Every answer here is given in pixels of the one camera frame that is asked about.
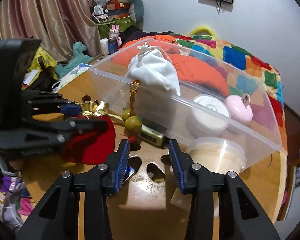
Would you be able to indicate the colourful clothes pile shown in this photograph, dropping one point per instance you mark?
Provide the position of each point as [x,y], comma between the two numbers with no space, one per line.
[15,205]

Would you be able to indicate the yellow cloth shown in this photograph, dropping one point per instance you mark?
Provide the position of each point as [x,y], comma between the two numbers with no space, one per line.
[43,60]

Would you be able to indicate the printed paper sheets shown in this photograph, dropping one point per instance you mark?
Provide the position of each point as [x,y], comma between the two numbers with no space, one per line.
[75,72]

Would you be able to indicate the white desk fan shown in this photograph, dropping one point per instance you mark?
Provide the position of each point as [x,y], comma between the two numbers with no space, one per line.
[98,9]

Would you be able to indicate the clear plastic storage box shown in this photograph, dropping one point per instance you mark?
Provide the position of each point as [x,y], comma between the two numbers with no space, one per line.
[165,115]

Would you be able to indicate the pink round case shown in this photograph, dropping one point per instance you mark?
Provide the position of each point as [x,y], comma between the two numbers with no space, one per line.
[237,110]

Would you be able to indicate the dark cloth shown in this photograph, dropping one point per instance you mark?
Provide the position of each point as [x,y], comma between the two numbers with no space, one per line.
[140,33]

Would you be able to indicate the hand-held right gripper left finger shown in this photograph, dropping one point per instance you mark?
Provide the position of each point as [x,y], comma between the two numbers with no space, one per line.
[122,165]

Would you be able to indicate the small blue packet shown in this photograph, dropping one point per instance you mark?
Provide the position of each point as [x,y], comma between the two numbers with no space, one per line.
[130,173]

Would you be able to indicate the colourful patchwork blanket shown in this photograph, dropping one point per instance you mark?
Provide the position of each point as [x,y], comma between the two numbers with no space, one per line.
[240,57]

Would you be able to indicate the grey plush cushion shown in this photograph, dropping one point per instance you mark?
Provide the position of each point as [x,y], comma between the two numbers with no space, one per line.
[137,7]

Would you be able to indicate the white cream jar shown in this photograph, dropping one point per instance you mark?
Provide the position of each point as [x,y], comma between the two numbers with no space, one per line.
[207,115]

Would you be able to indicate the person's left hand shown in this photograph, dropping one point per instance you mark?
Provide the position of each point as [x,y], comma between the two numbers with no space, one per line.
[16,165]

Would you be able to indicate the red pouch with gold trim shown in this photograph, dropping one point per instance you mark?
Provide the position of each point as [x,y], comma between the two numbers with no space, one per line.
[95,142]

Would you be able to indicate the wooden desktop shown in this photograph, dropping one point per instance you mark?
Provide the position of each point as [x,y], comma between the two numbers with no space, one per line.
[140,217]

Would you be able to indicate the cream plastic tub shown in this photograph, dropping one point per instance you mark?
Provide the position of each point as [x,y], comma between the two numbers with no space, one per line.
[215,155]

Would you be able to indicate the pink striped curtain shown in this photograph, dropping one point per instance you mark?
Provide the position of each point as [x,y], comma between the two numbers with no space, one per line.
[40,10]

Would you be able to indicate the pink rabbit toy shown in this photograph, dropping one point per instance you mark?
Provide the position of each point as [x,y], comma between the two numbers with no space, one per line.
[116,31]

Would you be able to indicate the yellow foam arch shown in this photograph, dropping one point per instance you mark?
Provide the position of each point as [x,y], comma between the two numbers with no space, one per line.
[202,27]

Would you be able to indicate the teal plush animal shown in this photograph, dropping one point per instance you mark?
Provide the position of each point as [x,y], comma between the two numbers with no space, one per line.
[76,55]

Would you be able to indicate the white cup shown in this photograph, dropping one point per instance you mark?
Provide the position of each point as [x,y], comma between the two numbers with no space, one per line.
[104,46]

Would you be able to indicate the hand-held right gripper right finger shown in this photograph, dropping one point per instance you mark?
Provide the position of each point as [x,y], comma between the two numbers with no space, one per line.
[177,165]

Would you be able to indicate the orange pillow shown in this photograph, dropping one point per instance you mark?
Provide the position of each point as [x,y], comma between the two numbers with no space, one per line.
[200,70]

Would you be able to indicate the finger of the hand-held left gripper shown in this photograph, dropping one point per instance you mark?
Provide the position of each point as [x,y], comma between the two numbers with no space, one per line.
[90,126]
[71,110]

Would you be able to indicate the green patterned gift bag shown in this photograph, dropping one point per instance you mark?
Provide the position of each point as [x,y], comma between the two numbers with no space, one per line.
[122,22]

